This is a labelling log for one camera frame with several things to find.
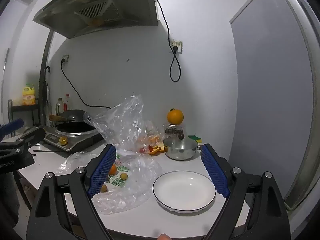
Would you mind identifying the orange peel pile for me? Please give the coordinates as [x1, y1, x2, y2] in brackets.
[149, 144, 168, 155]

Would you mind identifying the clear plastic bag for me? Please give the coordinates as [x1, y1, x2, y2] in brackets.
[82, 94, 165, 155]

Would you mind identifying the black umbrella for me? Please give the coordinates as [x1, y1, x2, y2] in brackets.
[44, 66, 52, 120]

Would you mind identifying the silver induction cooker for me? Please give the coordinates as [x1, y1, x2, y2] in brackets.
[44, 122, 104, 154]

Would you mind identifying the white plate black rim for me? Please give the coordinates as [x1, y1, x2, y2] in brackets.
[152, 171, 217, 212]

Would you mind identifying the black wok wooden handle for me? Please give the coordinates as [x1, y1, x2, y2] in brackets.
[49, 109, 87, 125]

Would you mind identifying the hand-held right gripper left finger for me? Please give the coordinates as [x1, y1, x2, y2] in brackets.
[26, 144, 118, 240]

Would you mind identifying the clear container of dates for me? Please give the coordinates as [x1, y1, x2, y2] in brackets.
[164, 124, 186, 139]

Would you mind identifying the black looped power cable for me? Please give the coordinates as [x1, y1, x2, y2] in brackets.
[155, 0, 182, 83]

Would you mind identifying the grey vertical pipe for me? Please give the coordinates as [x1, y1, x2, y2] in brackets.
[37, 31, 56, 127]

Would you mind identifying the grey refrigerator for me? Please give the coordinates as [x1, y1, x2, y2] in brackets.
[229, 0, 315, 210]

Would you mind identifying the yellow oil bottle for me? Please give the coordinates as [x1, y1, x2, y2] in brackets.
[22, 83, 36, 106]

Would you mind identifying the steel pot brown handle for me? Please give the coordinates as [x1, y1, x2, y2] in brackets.
[163, 137, 200, 161]

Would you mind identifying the green printed plastic bag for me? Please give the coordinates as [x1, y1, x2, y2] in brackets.
[55, 151, 163, 215]

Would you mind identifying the black cooker power cable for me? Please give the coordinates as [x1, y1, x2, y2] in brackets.
[60, 58, 112, 110]

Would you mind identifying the black storage rack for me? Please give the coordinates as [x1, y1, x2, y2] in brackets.
[7, 99, 42, 128]

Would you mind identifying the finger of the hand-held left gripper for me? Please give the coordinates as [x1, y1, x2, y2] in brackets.
[0, 119, 25, 140]
[0, 127, 47, 158]

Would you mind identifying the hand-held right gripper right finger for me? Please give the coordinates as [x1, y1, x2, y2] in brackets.
[200, 144, 292, 240]

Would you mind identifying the large orange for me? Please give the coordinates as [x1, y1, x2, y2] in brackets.
[167, 108, 184, 125]

